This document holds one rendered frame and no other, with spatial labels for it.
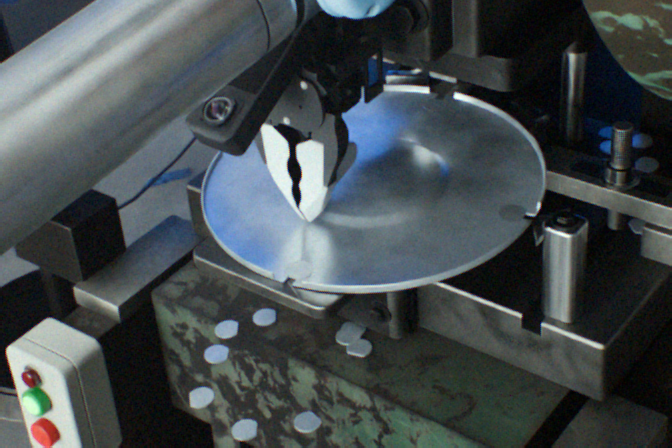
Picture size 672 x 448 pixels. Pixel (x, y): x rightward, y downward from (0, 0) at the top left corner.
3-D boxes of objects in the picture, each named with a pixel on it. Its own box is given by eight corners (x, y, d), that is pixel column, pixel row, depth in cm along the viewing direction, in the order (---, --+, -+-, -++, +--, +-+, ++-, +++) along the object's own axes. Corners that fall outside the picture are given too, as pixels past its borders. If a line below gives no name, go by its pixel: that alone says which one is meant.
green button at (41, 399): (45, 422, 119) (39, 399, 117) (23, 411, 120) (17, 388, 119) (55, 413, 120) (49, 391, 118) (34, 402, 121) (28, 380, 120)
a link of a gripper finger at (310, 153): (372, 202, 106) (367, 107, 100) (329, 238, 102) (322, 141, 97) (341, 191, 107) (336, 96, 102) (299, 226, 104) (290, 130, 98)
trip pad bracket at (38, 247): (106, 377, 130) (69, 220, 119) (39, 344, 135) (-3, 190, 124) (148, 343, 134) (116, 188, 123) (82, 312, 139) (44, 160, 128)
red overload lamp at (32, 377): (38, 395, 117) (33, 376, 116) (20, 386, 119) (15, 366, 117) (47, 388, 118) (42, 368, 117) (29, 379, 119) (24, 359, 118)
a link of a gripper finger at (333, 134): (352, 184, 99) (346, 87, 94) (340, 194, 98) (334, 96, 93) (304, 167, 102) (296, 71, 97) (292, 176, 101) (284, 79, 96)
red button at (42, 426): (53, 453, 121) (47, 431, 120) (32, 442, 123) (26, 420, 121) (63, 445, 122) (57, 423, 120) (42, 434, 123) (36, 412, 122)
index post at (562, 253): (571, 326, 103) (574, 229, 98) (537, 313, 105) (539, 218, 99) (588, 307, 105) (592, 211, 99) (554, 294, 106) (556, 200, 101)
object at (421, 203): (134, 243, 104) (132, 235, 104) (307, 69, 124) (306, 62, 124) (460, 334, 92) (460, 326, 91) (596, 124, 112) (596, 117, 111)
